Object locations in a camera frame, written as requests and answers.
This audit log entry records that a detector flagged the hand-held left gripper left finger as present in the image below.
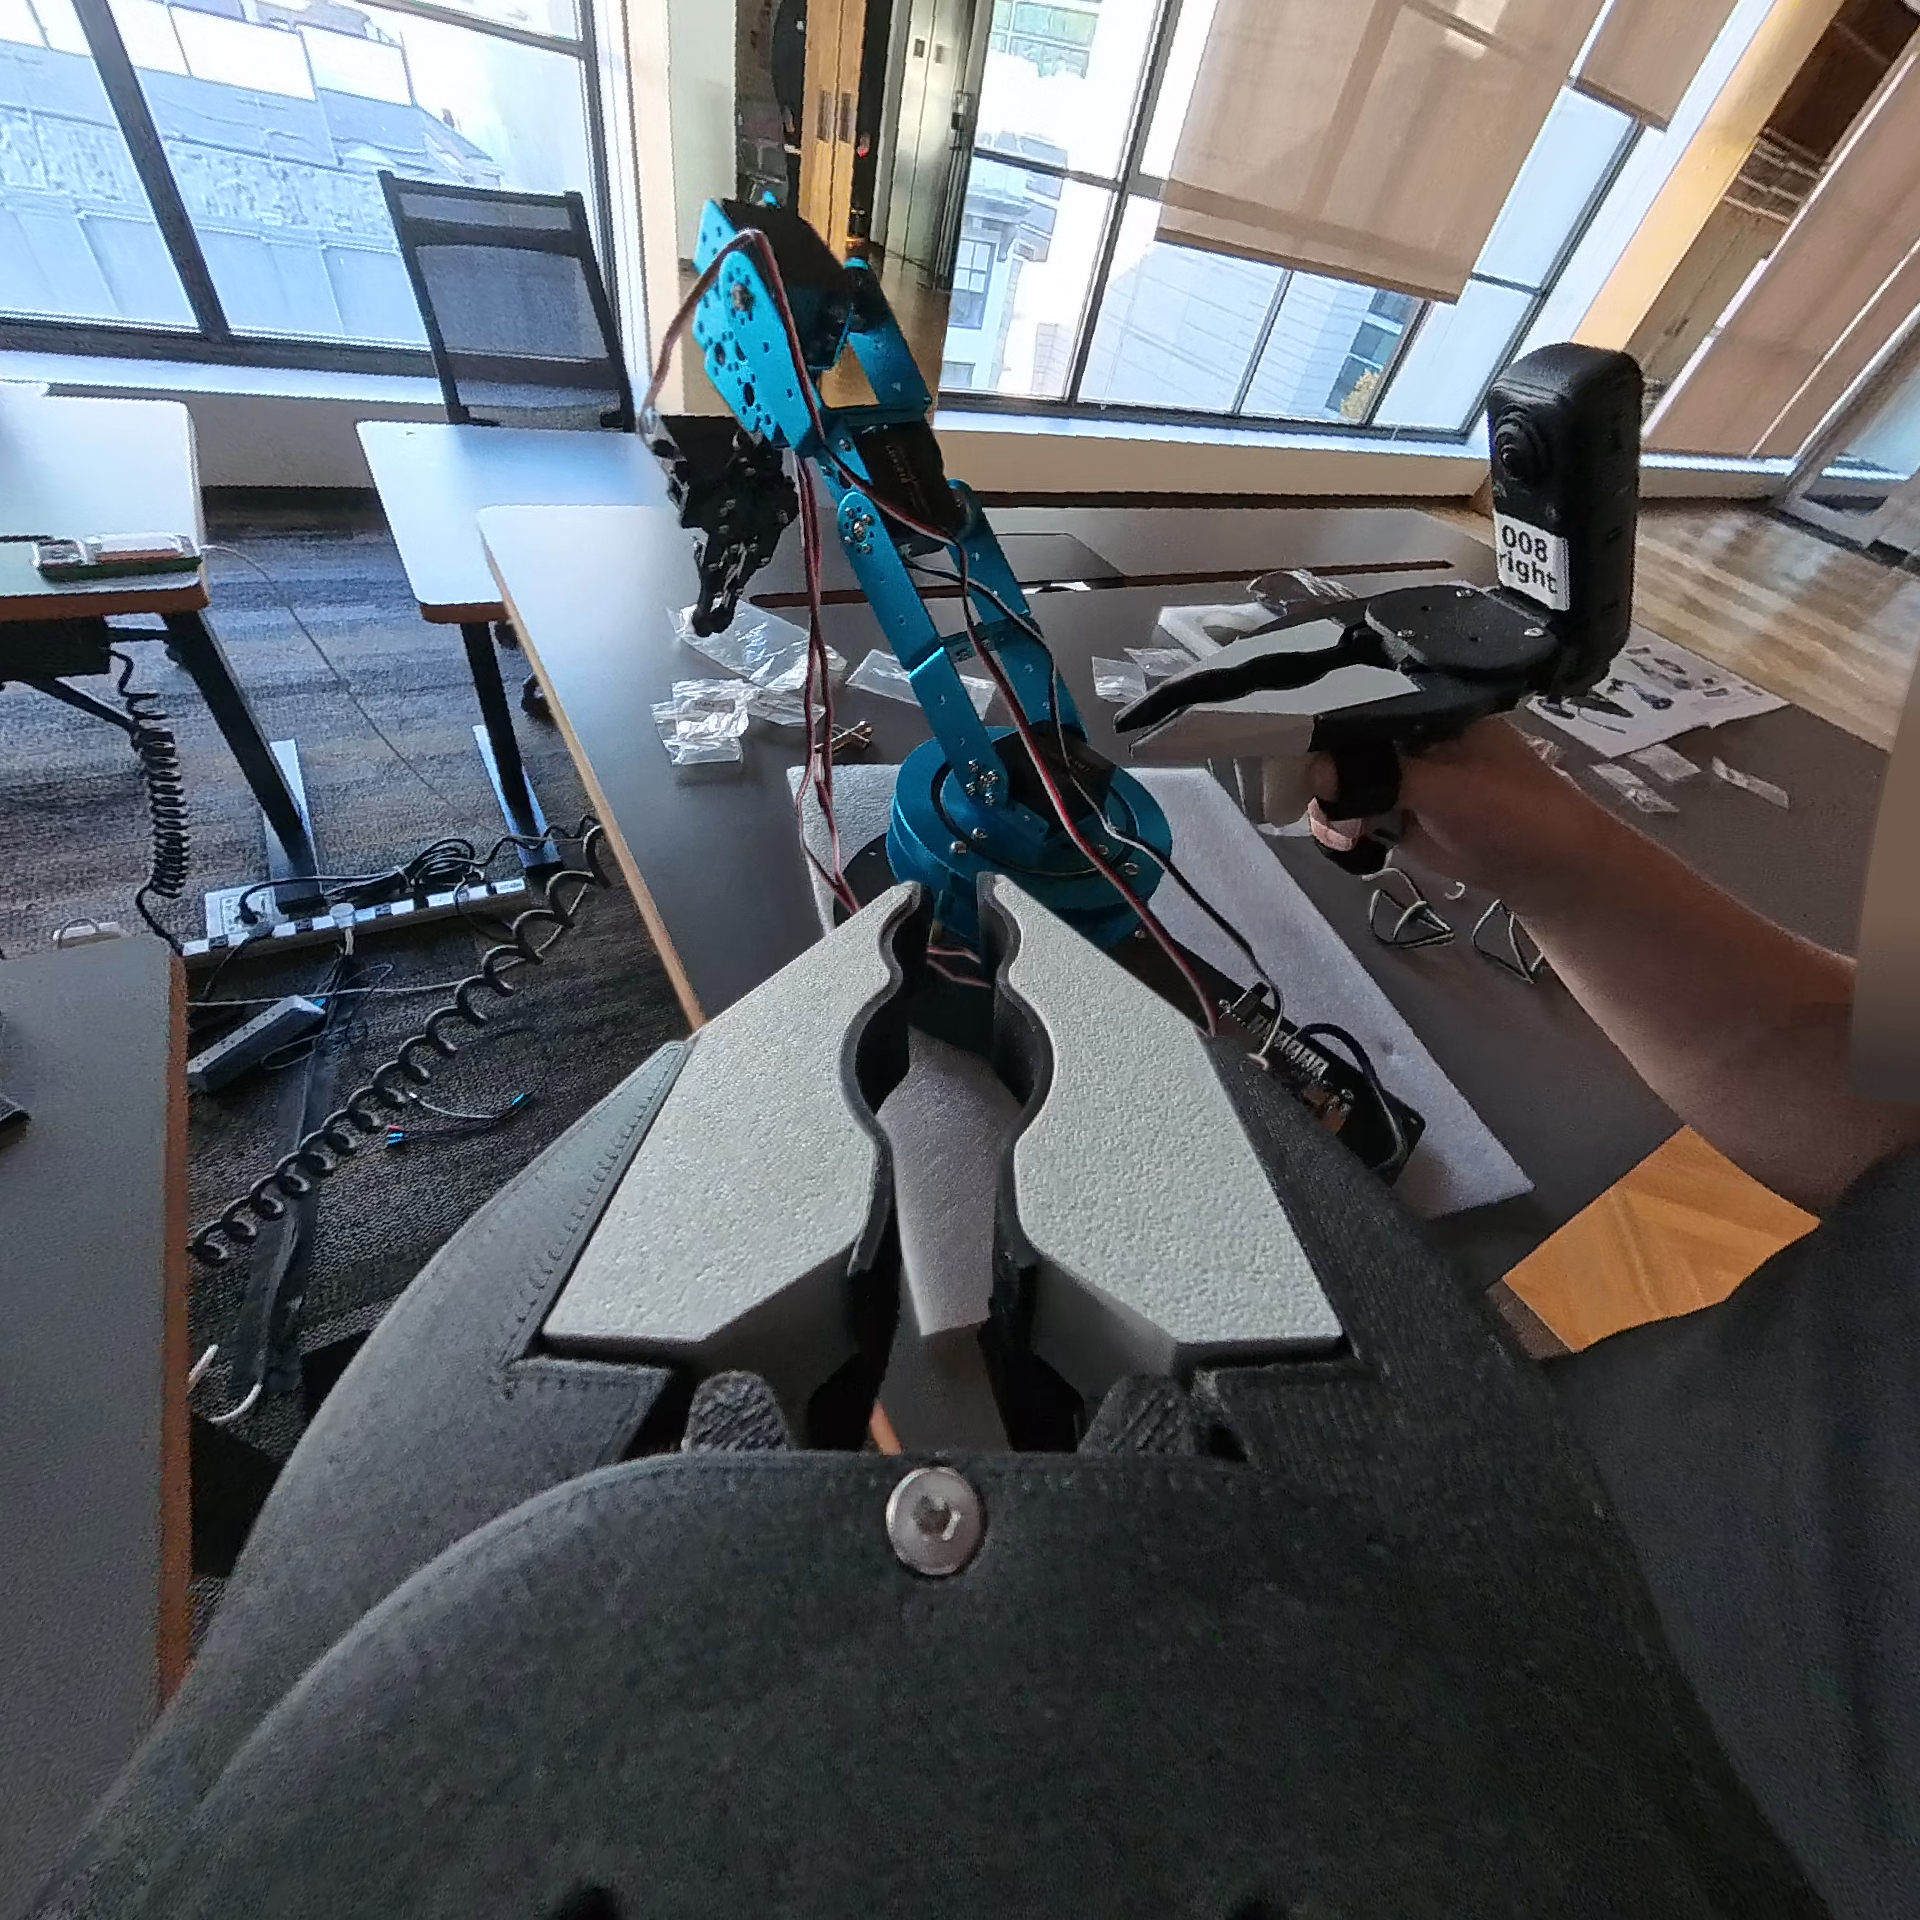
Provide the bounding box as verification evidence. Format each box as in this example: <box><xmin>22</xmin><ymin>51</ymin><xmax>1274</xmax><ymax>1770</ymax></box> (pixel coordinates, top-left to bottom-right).
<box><xmin>539</xmin><ymin>882</ymin><xmax>933</xmax><ymax>1366</ymax></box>

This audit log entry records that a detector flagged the grey power strip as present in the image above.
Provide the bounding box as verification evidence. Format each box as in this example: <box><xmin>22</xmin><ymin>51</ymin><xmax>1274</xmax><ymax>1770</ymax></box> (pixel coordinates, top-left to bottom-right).
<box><xmin>187</xmin><ymin>994</ymin><xmax>329</xmax><ymax>1094</ymax></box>

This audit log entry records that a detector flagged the white foam frame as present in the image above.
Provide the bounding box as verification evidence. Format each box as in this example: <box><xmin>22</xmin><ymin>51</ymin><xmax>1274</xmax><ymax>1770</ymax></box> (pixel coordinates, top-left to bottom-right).
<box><xmin>1159</xmin><ymin>598</ymin><xmax>1278</xmax><ymax>662</ymax></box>

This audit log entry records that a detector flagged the grey desk wooden edge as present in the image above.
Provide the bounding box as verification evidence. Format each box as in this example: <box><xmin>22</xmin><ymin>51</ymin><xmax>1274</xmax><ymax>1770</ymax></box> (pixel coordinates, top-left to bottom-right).
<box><xmin>0</xmin><ymin>381</ymin><xmax>323</xmax><ymax>887</ymax></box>
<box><xmin>0</xmin><ymin>938</ymin><xmax>193</xmax><ymax>1704</ymax></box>
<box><xmin>355</xmin><ymin>421</ymin><xmax>677</xmax><ymax>874</ymax></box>

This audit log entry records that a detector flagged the beige roller blind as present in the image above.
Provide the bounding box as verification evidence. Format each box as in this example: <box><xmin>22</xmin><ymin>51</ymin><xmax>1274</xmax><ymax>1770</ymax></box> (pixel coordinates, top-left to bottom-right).
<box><xmin>1571</xmin><ymin>0</ymin><xmax>1742</xmax><ymax>128</ymax></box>
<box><xmin>1153</xmin><ymin>0</ymin><xmax>1607</xmax><ymax>303</ymax></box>

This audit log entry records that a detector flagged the robot control circuit board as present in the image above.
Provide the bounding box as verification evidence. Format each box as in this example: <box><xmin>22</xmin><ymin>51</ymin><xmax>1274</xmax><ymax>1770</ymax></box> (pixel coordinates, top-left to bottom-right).
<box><xmin>1210</xmin><ymin>989</ymin><xmax>1425</xmax><ymax>1186</ymax></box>

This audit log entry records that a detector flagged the white foam sheet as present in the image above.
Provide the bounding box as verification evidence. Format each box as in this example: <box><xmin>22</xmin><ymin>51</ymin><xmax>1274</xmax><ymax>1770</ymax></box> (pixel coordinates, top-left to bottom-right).
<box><xmin>785</xmin><ymin>765</ymin><xmax>1535</xmax><ymax>1336</ymax></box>

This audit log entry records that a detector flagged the person's right hand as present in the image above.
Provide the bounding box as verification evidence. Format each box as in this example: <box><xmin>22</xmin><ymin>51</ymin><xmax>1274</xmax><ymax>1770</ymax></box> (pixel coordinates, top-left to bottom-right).
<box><xmin>1303</xmin><ymin>723</ymin><xmax>1592</xmax><ymax>910</ymax></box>

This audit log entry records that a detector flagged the white power strip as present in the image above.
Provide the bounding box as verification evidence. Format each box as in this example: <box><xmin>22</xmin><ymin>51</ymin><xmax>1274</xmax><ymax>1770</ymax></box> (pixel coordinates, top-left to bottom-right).
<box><xmin>183</xmin><ymin>877</ymin><xmax>530</xmax><ymax>958</ymax></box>

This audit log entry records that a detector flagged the person's dark shirt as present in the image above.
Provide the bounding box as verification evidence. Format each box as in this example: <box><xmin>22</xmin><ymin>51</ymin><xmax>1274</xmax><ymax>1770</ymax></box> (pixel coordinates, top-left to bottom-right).
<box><xmin>1545</xmin><ymin>1140</ymin><xmax>1920</xmax><ymax>1920</ymax></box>

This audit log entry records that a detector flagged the blue toy robot arm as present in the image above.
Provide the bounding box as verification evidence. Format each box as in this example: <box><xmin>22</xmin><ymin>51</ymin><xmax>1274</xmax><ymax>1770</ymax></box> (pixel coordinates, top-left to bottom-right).
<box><xmin>637</xmin><ymin>194</ymin><xmax>1425</xmax><ymax>1186</ymax></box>

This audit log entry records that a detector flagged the black mesh office chair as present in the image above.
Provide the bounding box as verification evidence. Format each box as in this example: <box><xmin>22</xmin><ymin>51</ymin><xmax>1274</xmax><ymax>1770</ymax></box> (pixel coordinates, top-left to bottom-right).
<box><xmin>374</xmin><ymin>168</ymin><xmax>640</xmax><ymax>436</ymax></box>

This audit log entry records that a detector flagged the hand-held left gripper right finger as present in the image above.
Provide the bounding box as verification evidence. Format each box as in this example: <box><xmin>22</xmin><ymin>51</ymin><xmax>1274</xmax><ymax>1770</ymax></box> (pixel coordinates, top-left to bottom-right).
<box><xmin>983</xmin><ymin>874</ymin><xmax>1346</xmax><ymax>1389</ymax></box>

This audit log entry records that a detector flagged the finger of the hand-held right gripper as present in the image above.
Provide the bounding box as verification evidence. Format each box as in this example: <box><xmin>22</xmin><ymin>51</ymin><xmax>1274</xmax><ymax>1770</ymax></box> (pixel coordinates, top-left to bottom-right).
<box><xmin>1117</xmin><ymin>597</ymin><xmax>1390</xmax><ymax>723</ymax></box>
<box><xmin>1126</xmin><ymin>660</ymin><xmax>1423</xmax><ymax>770</ymax></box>

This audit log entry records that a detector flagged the person's right forearm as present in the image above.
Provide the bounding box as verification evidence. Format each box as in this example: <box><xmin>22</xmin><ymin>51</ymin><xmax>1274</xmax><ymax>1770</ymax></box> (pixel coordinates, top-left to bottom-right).
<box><xmin>1515</xmin><ymin>780</ymin><xmax>1870</xmax><ymax>1210</ymax></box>

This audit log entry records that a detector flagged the pile of small plastic bags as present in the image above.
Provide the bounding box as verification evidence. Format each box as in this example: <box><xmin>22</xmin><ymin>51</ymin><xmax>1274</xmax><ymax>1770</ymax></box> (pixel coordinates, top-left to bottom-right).
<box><xmin>651</xmin><ymin>598</ymin><xmax>1793</xmax><ymax>811</ymax></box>

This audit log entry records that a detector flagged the printed instruction sheet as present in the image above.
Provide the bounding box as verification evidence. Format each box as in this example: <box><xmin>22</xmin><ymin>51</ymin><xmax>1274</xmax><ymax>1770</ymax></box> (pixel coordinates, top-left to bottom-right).
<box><xmin>1515</xmin><ymin>638</ymin><xmax>1789</xmax><ymax>759</ymax></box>

